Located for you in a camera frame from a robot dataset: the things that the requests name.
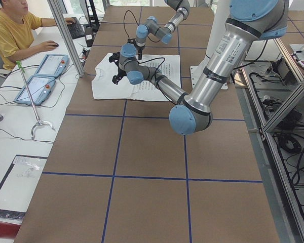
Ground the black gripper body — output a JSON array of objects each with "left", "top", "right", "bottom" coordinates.
[
  {"left": 136, "top": 43, "right": 144, "bottom": 51},
  {"left": 116, "top": 67, "right": 127, "bottom": 79}
]

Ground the white printed t-shirt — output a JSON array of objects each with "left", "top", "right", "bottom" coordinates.
[{"left": 92, "top": 53, "right": 180, "bottom": 101}]

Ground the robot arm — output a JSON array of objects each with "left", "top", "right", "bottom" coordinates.
[
  {"left": 109, "top": 1, "right": 289, "bottom": 135},
  {"left": 134, "top": 0, "right": 190, "bottom": 60}
]

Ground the black keyboard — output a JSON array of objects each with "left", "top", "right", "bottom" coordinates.
[{"left": 67, "top": 17, "right": 85, "bottom": 39}]

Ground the upper blue teach pendant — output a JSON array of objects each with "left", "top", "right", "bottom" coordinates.
[{"left": 35, "top": 54, "right": 69, "bottom": 77}]

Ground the blue teach pendant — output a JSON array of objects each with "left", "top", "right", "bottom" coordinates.
[
  {"left": 35, "top": 54, "right": 69, "bottom": 77},
  {"left": 14, "top": 75, "right": 56, "bottom": 105}
]

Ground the lower blue teach pendant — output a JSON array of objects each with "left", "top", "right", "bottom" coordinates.
[{"left": 14, "top": 75, "right": 56, "bottom": 105}]

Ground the metal reacher grabber tool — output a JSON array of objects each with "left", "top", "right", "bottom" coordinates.
[{"left": 16, "top": 61, "right": 55, "bottom": 140}]

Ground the person in yellow shirt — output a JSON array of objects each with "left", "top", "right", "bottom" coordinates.
[{"left": 0, "top": 0, "right": 77, "bottom": 71}]

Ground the black power adapter box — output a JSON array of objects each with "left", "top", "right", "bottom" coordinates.
[{"left": 272, "top": 58, "right": 293, "bottom": 84}]

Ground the red cylinder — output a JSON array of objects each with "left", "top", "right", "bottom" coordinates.
[{"left": 0, "top": 221, "right": 21, "bottom": 239}]

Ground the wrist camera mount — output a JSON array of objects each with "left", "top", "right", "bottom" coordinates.
[
  {"left": 108, "top": 52, "right": 120, "bottom": 65},
  {"left": 127, "top": 38, "right": 136, "bottom": 45}
]

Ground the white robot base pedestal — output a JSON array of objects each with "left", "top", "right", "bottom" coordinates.
[{"left": 190, "top": 0, "right": 230, "bottom": 87}]

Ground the aluminium frame post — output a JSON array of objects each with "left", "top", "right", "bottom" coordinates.
[{"left": 47, "top": 0, "right": 84, "bottom": 77}]

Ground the aluminium frame rack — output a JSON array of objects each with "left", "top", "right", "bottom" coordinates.
[{"left": 235, "top": 33, "right": 304, "bottom": 242}]

